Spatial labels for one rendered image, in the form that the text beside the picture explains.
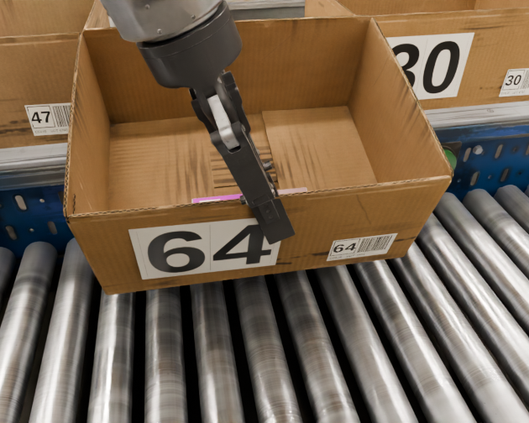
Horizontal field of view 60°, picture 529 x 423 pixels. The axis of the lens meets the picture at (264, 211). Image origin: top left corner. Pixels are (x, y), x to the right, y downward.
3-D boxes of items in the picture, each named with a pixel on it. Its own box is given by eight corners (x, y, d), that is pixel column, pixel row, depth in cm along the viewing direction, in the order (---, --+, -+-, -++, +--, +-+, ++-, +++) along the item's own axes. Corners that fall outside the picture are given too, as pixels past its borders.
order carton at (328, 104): (102, 297, 56) (60, 220, 42) (107, 124, 72) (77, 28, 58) (407, 258, 61) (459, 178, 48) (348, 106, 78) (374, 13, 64)
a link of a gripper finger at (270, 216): (260, 174, 43) (267, 193, 41) (278, 212, 46) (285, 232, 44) (246, 180, 43) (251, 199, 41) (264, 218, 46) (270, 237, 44)
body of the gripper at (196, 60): (134, 23, 38) (185, 116, 44) (132, 59, 31) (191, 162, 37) (218, -16, 37) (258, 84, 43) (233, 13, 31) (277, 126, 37)
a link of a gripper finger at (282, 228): (272, 180, 44) (274, 185, 44) (294, 230, 49) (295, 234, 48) (243, 193, 45) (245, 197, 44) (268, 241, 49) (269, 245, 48)
